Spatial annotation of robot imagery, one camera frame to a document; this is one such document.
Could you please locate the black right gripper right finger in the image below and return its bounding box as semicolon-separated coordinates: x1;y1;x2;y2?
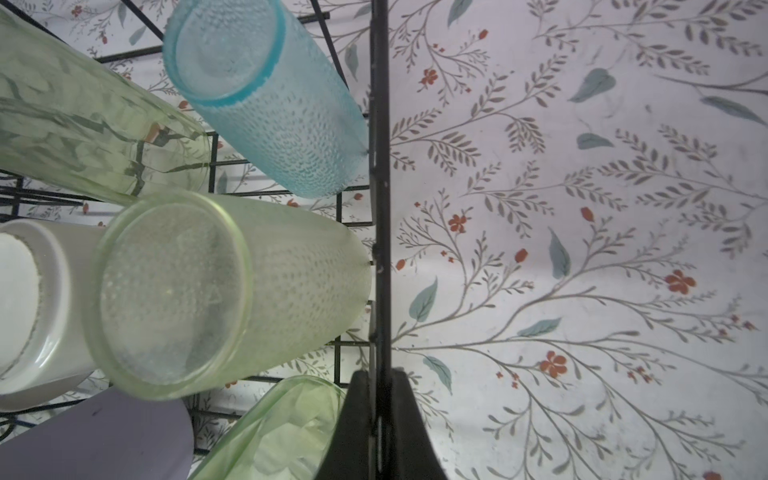
384;370;447;480

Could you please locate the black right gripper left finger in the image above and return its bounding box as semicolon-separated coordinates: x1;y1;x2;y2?
315;370;372;480

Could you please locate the black wire dish rack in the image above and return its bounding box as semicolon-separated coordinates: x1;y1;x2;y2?
0;0;394;480

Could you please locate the short green glass cup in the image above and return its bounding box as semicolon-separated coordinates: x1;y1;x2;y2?
191;375;345;479

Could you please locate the pale frosted green cup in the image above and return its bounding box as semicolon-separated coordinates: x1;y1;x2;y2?
83;191;372;400

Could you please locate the lavender plastic cup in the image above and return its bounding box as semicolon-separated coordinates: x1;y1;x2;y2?
1;387;194;479

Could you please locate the red and cream mug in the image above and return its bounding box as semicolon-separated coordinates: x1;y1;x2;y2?
1;219;104;413

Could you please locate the teal textured glass cup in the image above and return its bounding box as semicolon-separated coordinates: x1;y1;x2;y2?
163;1;369;198

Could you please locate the tall green glass tumbler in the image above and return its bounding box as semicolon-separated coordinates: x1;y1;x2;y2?
1;12;211;205

